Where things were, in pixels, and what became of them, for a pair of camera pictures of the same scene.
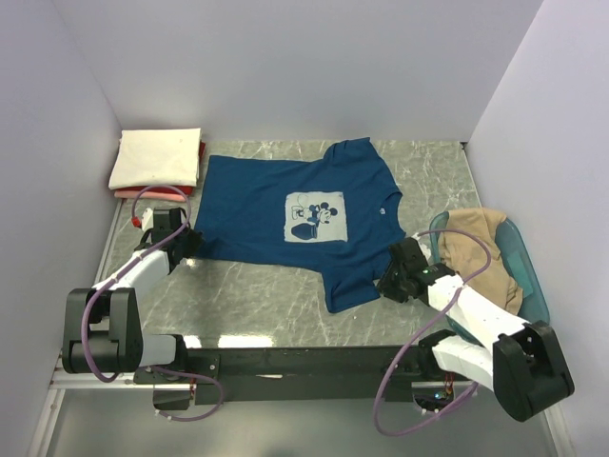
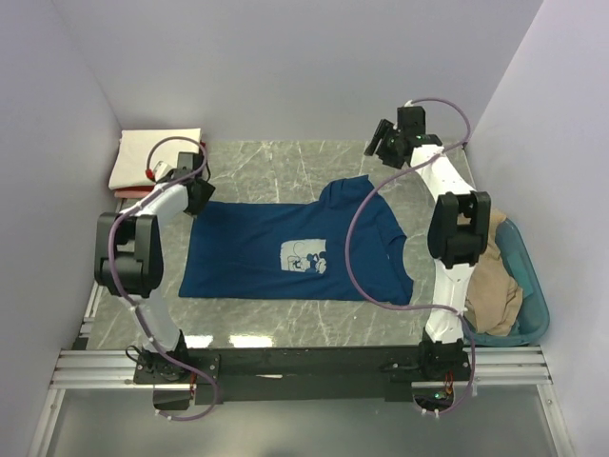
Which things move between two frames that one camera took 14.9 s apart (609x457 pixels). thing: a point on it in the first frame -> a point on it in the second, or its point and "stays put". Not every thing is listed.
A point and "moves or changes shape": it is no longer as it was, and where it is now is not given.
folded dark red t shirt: [186, 189] stays put
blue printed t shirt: [343, 212] moves or changes shape
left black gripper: [194, 243] -> [206, 192]
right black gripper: [385, 287] -> [384, 129]
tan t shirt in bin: [466, 254] stays put
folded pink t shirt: [131, 196] stays put
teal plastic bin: [512, 249] stays put
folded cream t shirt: [156, 157] stays put
